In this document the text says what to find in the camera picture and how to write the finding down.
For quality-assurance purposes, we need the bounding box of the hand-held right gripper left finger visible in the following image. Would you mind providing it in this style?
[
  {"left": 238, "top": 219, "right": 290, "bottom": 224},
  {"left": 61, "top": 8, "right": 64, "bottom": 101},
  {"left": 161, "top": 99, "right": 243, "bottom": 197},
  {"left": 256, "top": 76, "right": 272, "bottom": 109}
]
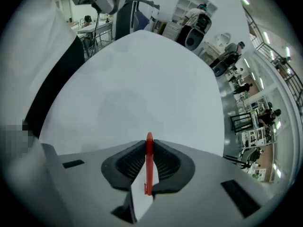
[{"left": 101, "top": 140, "right": 147, "bottom": 192}]

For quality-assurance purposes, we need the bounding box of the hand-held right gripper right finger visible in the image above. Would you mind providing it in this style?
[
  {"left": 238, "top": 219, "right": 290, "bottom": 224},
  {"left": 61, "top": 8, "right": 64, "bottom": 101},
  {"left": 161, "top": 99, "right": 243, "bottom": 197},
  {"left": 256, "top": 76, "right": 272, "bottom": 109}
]
[{"left": 151, "top": 139, "right": 196, "bottom": 195}]

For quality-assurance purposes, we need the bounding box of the red and white marker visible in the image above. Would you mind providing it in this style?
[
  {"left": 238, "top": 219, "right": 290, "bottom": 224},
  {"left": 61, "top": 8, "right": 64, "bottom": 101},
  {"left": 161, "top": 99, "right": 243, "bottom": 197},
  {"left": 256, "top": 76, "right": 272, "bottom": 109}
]
[{"left": 130, "top": 132, "right": 160, "bottom": 223}]

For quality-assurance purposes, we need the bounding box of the white shelf unit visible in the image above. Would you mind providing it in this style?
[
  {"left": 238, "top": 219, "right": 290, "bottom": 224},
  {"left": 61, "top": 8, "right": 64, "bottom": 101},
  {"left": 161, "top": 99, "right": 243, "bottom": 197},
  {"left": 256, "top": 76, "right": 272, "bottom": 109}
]
[{"left": 174, "top": 0, "right": 218, "bottom": 22}]

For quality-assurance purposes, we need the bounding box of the grey office chair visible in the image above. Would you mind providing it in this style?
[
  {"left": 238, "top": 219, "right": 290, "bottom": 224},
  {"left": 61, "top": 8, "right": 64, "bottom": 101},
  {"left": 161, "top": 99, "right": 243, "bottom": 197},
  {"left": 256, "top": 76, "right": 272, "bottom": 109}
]
[
  {"left": 212, "top": 60, "right": 228, "bottom": 78},
  {"left": 185, "top": 26, "right": 205, "bottom": 52}
]

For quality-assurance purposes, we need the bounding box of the person's torso in white shirt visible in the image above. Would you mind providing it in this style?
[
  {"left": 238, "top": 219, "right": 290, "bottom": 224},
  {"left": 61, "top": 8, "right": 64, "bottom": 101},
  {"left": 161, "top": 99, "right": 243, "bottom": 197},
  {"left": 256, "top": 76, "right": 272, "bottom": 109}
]
[{"left": 0, "top": 0, "right": 86, "bottom": 227}]

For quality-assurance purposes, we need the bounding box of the black metal railing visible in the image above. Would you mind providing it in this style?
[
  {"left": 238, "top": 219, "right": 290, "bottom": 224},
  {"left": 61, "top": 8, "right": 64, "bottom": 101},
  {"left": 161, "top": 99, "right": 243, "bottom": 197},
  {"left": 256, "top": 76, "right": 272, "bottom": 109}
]
[{"left": 242, "top": 5, "right": 303, "bottom": 106}]

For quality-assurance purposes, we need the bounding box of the black cable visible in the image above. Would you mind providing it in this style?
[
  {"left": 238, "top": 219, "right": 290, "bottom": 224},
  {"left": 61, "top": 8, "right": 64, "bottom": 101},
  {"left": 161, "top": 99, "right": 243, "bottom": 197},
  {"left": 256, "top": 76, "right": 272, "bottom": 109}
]
[{"left": 89, "top": 8, "right": 100, "bottom": 58}]

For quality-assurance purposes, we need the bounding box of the metal frame table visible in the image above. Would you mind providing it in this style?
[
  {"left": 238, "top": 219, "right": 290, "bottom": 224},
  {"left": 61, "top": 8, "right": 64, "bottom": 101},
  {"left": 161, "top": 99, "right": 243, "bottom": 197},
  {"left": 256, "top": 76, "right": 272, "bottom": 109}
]
[{"left": 77, "top": 20, "right": 114, "bottom": 58}]

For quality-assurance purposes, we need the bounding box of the black metal frame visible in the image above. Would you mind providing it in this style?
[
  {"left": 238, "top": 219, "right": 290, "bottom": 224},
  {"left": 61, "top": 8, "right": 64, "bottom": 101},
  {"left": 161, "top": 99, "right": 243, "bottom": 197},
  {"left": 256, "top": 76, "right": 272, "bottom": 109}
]
[{"left": 230, "top": 112, "right": 253, "bottom": 134}]

